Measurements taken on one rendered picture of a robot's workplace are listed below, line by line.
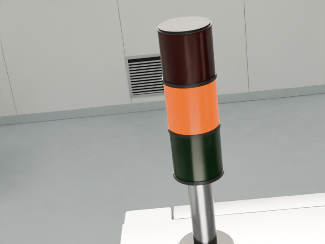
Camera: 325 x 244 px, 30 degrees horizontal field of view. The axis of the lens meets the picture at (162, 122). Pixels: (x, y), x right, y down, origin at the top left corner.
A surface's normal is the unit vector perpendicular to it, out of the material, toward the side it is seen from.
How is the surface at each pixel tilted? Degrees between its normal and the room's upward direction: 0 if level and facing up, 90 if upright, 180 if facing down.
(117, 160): 0
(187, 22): 0
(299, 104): 0
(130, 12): 90
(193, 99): 90
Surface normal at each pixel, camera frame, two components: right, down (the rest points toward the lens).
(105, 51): 0.00, 0.42
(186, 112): -0.24, 0.43
